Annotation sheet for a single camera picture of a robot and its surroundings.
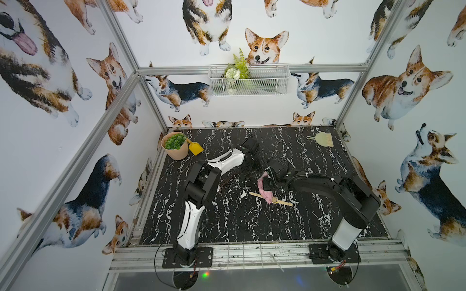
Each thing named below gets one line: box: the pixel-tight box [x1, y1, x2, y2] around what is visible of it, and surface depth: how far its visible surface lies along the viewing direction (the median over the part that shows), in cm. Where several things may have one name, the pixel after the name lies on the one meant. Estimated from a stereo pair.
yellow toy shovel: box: [186, 137, 205, 156], surface depth 112 cm
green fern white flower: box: [223, 47, 252, 80], surface depth 83 cm
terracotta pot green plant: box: [160, 132, 189, 161], surface depth 99 cm
